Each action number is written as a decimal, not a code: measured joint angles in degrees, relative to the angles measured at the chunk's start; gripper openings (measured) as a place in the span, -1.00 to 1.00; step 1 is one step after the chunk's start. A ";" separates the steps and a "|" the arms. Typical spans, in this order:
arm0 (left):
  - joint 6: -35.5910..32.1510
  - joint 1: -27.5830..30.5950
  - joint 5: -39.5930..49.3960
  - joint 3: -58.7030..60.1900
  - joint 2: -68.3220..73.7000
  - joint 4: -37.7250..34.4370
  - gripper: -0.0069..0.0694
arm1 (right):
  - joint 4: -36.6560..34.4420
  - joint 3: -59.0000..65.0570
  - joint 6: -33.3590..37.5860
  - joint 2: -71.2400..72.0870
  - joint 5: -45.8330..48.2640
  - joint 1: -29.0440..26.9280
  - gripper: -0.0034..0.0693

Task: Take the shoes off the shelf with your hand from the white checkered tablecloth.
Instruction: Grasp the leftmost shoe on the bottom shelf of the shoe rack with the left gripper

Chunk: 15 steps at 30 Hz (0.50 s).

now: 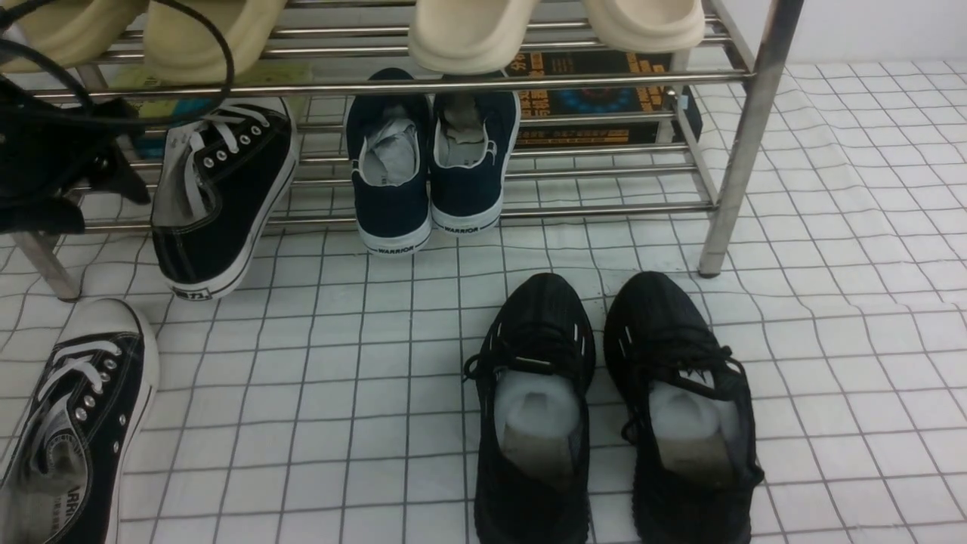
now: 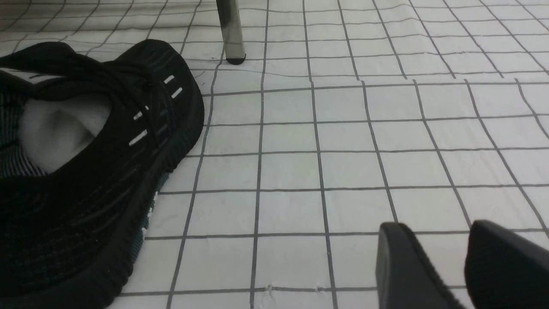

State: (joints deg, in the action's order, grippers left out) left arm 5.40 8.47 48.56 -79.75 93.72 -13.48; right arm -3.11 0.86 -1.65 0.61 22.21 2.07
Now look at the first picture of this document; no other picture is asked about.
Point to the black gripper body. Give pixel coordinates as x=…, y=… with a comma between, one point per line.
x=42, y=159

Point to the black canvas sneaker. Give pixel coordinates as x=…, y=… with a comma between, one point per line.
x=64, y=479
x=221, y=177

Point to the silver metal shoe rack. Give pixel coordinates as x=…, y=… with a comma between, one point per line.
x=760, y=74

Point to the beige slipper far left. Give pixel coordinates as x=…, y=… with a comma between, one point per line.
x=72, y=33

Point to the beige slipper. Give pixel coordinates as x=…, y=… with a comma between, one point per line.
x=72, y=33
x=179, y=49

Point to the green blue flat box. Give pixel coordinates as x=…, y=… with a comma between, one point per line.
x=272, y=73

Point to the navy slip-on shoe left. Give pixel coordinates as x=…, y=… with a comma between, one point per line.
x=387, y=140

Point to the navy slip-on shoe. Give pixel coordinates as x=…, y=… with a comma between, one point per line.
x=473, y=137
x=387, y=140

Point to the white grid-pattern floor cloth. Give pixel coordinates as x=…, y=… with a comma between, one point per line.
x=323, y=401

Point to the cream slipper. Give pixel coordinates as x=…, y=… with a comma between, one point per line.
x=468, y=37
x=647, y=26

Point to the navy slip-on shoe right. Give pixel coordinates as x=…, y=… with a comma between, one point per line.
x=473, y=137

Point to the black knit sneaker left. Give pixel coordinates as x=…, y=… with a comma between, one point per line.
x=532, y=374

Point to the black knit sneaker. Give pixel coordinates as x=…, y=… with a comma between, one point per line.
x=532, y=374
x=691, y=418

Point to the cream slipper far right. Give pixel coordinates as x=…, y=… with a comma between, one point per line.
x=647, y=26

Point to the black orange printed box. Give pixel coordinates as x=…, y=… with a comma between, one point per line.
x=597, y=102

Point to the black knit sneaker right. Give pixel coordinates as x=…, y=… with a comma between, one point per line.
x=691, y=418

